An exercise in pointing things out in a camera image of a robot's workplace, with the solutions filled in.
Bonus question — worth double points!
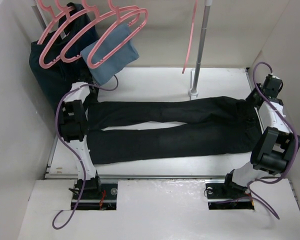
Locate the light blue hanging trousers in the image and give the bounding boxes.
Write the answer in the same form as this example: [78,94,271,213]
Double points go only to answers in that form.
[79,23,140,86]

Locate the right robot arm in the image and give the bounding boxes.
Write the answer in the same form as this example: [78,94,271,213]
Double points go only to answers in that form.
[221,74,300,197]

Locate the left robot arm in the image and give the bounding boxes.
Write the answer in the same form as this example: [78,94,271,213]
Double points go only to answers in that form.
[55,82,102,199]

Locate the right silver rack pole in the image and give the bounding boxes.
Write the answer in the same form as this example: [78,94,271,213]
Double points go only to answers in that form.
[194,0,213,79]

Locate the dark navy hanging trousers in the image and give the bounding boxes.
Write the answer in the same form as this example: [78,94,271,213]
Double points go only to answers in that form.
[28,2,101,113]

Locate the pink hanger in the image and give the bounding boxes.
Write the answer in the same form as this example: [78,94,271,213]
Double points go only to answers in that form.
[181,0,198,74]
[58,0,145,64]
[86,0,148,69]
[37,0,75,45]
[35,0,98,69]

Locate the left silver rack pole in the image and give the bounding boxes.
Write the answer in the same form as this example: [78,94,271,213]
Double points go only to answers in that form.
[31,0,47,30]

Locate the silver rack pole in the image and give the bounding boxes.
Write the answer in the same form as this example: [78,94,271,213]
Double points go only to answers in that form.
[194,0,213,79]
[31,0,47,30]

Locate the white rack base foot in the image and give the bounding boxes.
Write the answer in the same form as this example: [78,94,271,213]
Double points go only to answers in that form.
[188,68,199,100]

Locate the black trousers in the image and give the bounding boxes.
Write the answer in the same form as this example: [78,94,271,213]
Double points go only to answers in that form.
[87,96,262,165]

